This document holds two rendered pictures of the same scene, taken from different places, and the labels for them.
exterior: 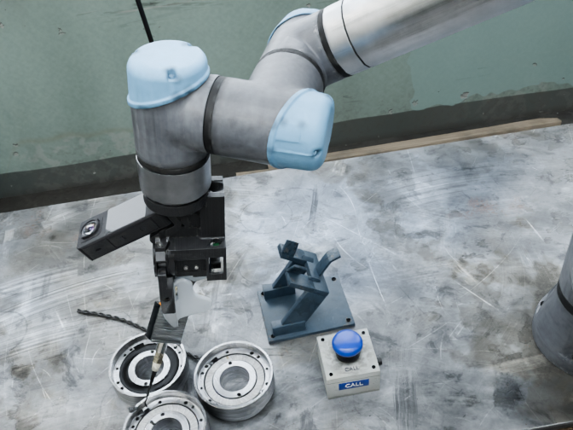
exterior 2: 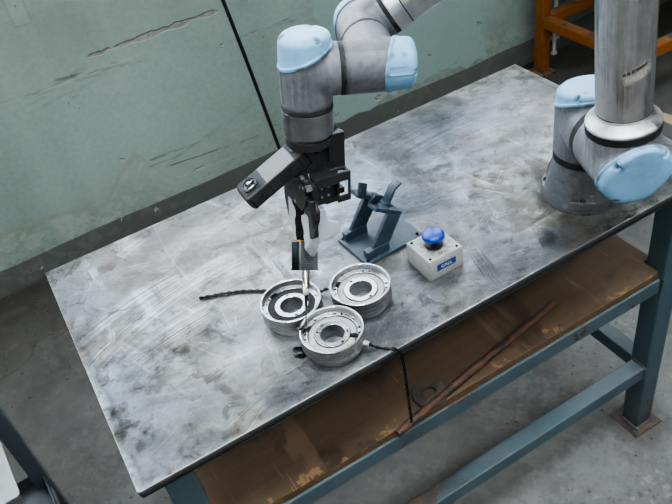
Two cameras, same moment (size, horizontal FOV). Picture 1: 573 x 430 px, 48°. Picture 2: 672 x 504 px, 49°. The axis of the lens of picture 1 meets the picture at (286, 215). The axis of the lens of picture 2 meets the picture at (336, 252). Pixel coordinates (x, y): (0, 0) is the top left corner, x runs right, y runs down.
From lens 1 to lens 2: 0.57 m
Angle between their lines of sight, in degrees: 14
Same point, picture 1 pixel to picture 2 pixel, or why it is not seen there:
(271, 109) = (382, 50)
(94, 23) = (17, 108)
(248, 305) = (335, 250)
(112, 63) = (42, 145)
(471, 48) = not seen: hidden behind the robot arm
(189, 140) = (332, 85)
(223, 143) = (355, 81)
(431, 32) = not seen: outside the picture
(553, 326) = (560, 185)
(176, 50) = (307, 29)
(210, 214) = (335, 148)
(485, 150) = (452, 102)
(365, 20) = not seen: outside the picture
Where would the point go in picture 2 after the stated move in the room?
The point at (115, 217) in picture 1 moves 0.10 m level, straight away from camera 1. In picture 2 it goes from (267, 170) to (226, 151)
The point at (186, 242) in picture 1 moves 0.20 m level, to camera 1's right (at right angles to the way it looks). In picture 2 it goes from (322, 175) to (435, 129)
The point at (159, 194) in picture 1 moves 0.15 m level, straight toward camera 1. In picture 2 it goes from (309, 134) to (379, 172)
